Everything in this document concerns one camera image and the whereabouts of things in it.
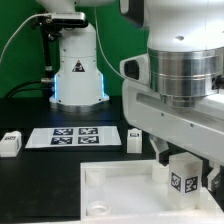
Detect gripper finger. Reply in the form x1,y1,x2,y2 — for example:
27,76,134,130
207,161,221,192

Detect black camera on stand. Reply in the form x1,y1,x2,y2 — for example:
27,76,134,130
31,15,88,98

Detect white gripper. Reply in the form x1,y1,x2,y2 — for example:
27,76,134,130
122,80,224,166

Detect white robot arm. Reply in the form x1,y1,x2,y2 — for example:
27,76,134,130
37,0,224,190

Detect white camera cable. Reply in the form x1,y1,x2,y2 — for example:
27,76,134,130
0,13,51,64

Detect black cables at base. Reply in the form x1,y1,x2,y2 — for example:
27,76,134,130
4,79,54,99

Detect white sheet with markers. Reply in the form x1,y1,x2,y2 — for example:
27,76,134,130
26,126,121,149

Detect white square tabletop part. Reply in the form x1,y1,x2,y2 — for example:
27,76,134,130
80,160,224,224

